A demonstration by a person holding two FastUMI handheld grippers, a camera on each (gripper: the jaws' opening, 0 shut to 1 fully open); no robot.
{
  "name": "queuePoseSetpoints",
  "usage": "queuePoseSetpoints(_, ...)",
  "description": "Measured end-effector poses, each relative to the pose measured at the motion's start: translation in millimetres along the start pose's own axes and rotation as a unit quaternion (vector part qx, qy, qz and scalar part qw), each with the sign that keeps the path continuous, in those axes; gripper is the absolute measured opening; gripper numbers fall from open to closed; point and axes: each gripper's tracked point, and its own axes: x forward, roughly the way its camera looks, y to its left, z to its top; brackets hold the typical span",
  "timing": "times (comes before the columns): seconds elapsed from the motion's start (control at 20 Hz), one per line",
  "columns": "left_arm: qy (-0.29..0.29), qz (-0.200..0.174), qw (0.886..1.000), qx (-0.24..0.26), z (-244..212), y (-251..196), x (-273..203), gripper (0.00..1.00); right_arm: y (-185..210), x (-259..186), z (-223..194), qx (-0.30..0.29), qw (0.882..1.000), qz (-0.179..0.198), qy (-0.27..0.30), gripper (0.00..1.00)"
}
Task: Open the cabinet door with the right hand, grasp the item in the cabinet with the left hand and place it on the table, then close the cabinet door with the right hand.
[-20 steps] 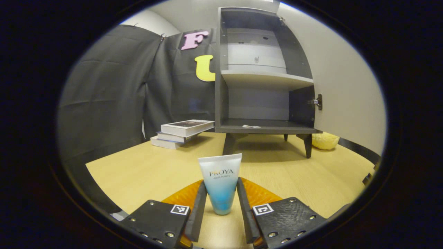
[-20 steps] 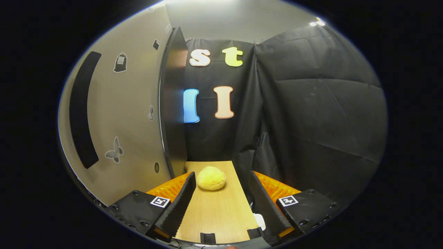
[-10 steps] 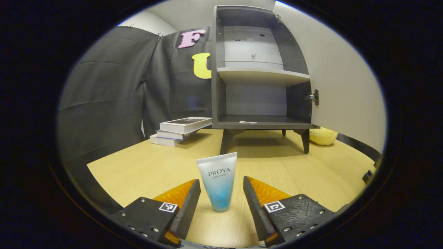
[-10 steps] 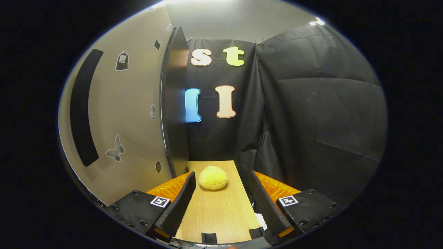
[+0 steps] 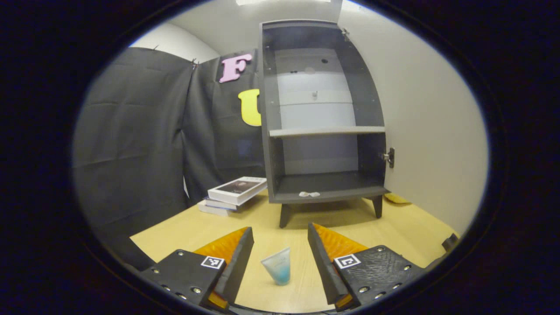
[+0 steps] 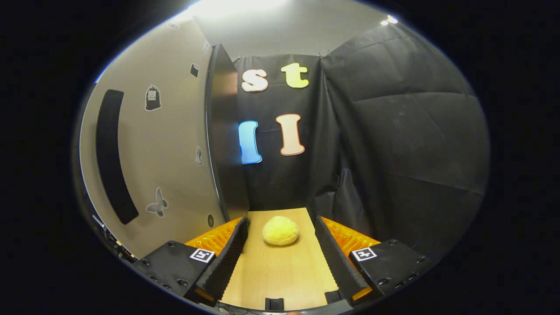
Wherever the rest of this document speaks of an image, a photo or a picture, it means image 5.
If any thin blue book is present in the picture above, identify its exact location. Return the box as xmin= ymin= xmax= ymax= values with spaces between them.
xmin=203 ymin=196 xmax=241 ymax=210

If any grey cabinet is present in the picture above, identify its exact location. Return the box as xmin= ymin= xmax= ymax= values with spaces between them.
xmin=258 ymin=19 xmax=391 ymax=229

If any white and blue bottle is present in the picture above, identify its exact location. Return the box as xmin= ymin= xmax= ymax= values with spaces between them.
xmin=261 ymin=247 xmax=291 ymax=286

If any white book with dark cover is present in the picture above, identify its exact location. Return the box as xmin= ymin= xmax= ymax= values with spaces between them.
xmin=207 ymin=176 xmax=268 ymax=206

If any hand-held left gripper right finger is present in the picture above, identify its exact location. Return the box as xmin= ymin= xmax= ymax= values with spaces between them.
xmin=307 ymin=222 xmax=426 ymax=311

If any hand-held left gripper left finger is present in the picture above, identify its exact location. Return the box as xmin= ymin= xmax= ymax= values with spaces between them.
xmin=140 ymin=227 xmax=255 ymax=309

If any plain white book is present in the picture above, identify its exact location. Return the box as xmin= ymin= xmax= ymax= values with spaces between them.
xmin=197 ymin=200 xmax=239 ymax=217

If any yellow round pad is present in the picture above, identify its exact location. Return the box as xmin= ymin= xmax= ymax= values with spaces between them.
xmin=384 ymin=192 xmax=413 ymax=205

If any large ceiling light panel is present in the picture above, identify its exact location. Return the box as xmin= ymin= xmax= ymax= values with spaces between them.
xmin=236 ymin=0 xmax=332 ymax=6

